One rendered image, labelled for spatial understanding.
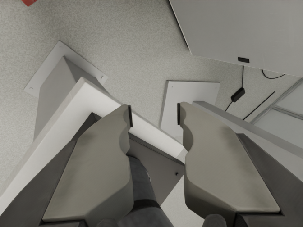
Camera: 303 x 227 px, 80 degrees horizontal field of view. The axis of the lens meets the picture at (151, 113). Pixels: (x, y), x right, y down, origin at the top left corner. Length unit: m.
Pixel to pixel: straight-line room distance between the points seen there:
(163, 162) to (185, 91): 1.00
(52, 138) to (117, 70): 0.84
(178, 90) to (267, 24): 0.71
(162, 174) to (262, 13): 0.63
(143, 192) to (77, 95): 0.18
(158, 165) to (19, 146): 0.95
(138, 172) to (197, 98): 1.18
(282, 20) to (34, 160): 0.77
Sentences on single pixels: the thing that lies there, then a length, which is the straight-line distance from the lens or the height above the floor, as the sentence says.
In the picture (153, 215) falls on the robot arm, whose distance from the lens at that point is 0.27.
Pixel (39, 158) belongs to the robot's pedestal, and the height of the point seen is 0.76.
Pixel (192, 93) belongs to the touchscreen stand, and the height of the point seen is 0.04.
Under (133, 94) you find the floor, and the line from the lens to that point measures 1.19.
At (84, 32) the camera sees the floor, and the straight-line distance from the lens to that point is 1.06.
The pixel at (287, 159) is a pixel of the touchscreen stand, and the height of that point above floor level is 0.74.
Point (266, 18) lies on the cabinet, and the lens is 0.80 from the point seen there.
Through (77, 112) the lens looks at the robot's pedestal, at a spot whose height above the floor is 0.76.
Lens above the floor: 1.05
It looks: 53 degrees down
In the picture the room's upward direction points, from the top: 130 degrees clockwise
